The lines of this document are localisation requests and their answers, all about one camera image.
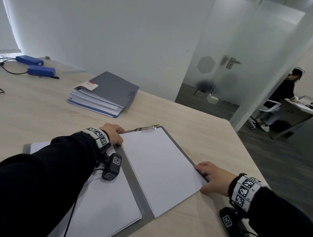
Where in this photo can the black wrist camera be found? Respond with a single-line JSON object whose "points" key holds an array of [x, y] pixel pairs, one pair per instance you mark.
{"points": [[229, 221], [112, 167]]}

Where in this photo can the gray hexagon sticker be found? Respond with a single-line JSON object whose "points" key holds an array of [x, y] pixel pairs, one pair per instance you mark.
{"points": [[206, 64]]}

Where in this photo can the white office chair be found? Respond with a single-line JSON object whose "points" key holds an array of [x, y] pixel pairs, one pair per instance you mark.
{"points": [[271, 105]]}

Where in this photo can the white wristband with black markers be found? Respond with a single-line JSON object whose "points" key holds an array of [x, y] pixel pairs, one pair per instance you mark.
{"points": [[244, 191], [99, 138]]}

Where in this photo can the dark chair behind glass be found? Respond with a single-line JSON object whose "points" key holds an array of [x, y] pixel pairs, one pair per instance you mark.
{"points": [[204, 86]]}

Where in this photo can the blue battery pack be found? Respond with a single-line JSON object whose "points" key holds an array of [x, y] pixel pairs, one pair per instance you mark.
{"points": [[41, 70], [29, 60]]}

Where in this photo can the person's right hand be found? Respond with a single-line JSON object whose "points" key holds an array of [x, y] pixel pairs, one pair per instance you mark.
{"points": [[218, 182]]}

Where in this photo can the person's right forearm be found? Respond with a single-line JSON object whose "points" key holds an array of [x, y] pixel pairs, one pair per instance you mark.
{"points": [[281, 214]]}

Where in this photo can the person's left hand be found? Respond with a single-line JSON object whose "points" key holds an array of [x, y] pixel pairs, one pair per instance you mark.
{"points": [[113, 133]]}

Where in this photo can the white roller blind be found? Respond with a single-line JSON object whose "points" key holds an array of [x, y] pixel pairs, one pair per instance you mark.
{"points": [[8, 29]]}

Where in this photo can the white head-mounted camera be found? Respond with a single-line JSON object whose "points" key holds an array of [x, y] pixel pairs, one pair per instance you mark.
{"points": [[300, 69]]}

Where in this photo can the light gray office desk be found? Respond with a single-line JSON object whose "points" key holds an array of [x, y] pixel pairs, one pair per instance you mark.
{"points": [[298, 114]]}

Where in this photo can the white box behind glass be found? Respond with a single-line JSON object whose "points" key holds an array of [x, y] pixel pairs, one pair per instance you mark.
{"points": [[213, 99]]}

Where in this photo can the blue folder with dark logo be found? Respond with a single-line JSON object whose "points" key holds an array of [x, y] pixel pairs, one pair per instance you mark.
{"points": [[93, 109]]}

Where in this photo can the person's left forearm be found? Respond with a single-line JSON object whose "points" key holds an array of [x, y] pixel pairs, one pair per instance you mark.
{"points": [[44, 183]]}

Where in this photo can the frosted glass door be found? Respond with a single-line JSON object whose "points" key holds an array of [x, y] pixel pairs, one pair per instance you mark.
{"points": [[256, 48]]}

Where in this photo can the pile of white paper sheets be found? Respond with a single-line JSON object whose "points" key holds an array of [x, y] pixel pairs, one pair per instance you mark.
{"points": [[163, 171]]}

